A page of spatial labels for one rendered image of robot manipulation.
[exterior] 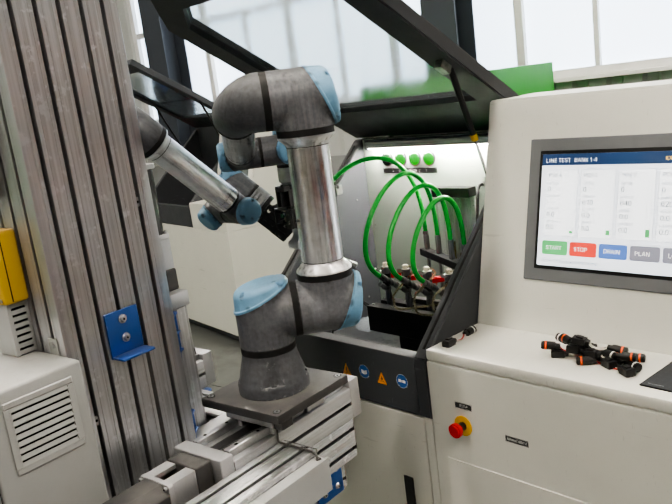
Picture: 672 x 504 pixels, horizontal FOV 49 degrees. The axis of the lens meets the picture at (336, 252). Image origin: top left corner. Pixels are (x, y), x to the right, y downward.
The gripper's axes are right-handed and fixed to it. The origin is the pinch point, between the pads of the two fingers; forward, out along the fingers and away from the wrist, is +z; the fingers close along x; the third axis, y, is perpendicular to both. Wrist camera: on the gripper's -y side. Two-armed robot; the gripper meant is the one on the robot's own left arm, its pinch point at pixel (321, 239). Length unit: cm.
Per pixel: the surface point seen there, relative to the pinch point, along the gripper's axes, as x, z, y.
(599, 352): 68, 59, -11
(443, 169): -7.2, 17.6, -41.9
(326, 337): 10.5, 17.5, 22.1
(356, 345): 20.6, 24.0, 18.8
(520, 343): 48, 51, -5
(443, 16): -334, -13, -224
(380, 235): -36.8, 17.5, -17.3
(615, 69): -290, 109, -255
